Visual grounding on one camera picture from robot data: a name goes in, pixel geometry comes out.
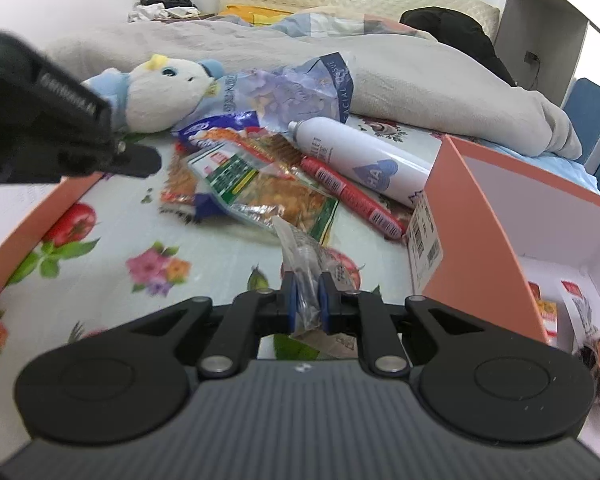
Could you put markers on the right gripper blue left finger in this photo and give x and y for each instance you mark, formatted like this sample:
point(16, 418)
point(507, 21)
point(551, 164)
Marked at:
point(289, 290)

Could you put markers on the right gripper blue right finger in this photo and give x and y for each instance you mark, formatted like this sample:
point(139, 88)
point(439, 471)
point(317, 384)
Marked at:
point(327, 296)

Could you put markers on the grey clear snack packet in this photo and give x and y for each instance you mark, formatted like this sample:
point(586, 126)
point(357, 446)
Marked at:
point(307, 259)

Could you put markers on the green pea snack packet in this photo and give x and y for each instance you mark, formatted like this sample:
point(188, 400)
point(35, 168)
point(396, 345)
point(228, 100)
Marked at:
point(253, 187)

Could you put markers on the silver brown snack packet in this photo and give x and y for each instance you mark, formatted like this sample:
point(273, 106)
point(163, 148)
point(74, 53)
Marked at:
point(586, 335)

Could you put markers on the red foil snack packet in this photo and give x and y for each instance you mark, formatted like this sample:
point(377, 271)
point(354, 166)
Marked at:
point(549, 314)

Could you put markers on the pink box lid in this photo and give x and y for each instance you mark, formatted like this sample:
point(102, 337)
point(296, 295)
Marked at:
point(33, 222)

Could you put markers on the red sausage stick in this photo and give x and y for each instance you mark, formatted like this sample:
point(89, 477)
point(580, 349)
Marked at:
point(360, 203)

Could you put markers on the white blue plush duck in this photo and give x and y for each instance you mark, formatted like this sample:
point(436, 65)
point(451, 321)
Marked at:
point(156, 94)

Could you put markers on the blue orange snack packet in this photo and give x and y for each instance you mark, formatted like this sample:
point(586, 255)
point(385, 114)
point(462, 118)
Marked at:
point(187, 197)

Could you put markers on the white spray bottle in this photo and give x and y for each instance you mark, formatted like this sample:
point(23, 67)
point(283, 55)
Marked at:
point(362, 158)

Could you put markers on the floral tomato bed sheet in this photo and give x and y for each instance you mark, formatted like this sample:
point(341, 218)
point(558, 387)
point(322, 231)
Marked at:
point(113, 257)

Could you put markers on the pink storage box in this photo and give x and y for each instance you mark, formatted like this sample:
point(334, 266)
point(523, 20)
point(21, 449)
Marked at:
point(491, 395)

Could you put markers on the blue facial tissue pack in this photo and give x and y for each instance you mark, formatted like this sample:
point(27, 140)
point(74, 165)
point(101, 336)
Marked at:
point(320, 87)

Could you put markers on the colourful patchwork pillow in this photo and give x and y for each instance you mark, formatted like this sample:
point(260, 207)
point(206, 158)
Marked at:
point(320, 22)

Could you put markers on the black clothing on bed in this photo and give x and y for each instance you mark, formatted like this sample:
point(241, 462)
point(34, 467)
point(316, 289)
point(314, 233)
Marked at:
point(461, 32)

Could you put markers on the blue chair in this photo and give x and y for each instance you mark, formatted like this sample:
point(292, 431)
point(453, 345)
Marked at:
point(583, 108)

